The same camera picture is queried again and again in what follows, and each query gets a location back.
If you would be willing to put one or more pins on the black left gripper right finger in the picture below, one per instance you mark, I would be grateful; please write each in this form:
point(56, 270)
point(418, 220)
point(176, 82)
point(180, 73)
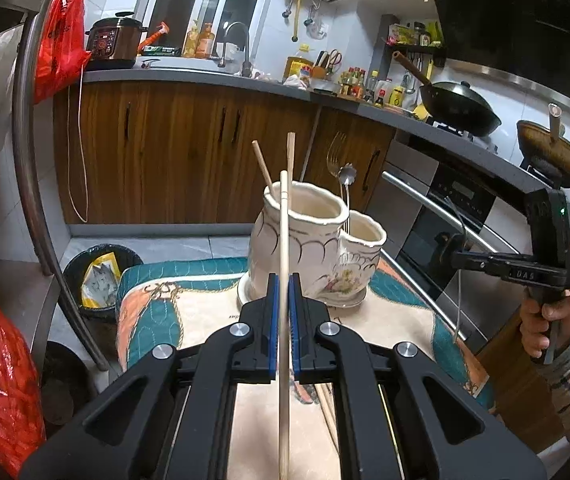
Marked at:
point(310, 361)

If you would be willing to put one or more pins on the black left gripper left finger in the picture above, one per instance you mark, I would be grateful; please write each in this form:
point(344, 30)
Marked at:
point(257, 361)

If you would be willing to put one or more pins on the cream chopstick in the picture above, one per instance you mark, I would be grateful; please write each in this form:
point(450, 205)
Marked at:
point(283, 332)
point(323, 397)
point(291, 156)
point(262, 165)

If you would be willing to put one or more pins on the steel spoon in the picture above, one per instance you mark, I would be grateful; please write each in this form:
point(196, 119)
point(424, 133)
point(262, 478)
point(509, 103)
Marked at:
point(346, 176)

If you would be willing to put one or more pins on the steel fork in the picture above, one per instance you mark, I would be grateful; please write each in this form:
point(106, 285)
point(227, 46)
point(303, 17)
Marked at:
point(333, 157)

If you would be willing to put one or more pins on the wooden kitchen cabinet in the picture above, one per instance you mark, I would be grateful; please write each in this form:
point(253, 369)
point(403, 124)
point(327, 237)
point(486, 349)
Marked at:
point(167, 152)

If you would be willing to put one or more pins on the person's right hand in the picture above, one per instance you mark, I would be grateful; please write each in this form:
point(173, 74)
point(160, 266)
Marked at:
point(536, 320)

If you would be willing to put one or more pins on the white floral ceramic utensil holder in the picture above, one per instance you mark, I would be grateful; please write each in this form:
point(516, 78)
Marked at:
point(334, 250)

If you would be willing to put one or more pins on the brown frying pan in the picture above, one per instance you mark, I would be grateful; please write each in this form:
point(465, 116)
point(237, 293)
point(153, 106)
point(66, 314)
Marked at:
point(545, 150)

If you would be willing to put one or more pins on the black trash bin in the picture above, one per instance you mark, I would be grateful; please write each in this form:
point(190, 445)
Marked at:
point(94, 277)

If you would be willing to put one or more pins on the red pressure cooker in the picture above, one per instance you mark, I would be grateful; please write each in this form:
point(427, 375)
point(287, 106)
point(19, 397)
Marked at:
point(113, 42)

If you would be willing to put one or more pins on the hanging red plastic bag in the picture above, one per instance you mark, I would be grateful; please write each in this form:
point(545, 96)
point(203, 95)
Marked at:
point(62, 54)

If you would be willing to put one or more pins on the stainless oven with handle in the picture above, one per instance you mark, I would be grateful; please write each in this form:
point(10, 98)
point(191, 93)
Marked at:
point(430, 209)

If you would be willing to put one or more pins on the black wok with handle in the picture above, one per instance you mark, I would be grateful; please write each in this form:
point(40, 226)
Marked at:
point(452, 103)

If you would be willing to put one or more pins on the curved metal chair rail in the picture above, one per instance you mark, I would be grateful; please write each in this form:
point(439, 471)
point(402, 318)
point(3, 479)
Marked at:
point(27, 175)

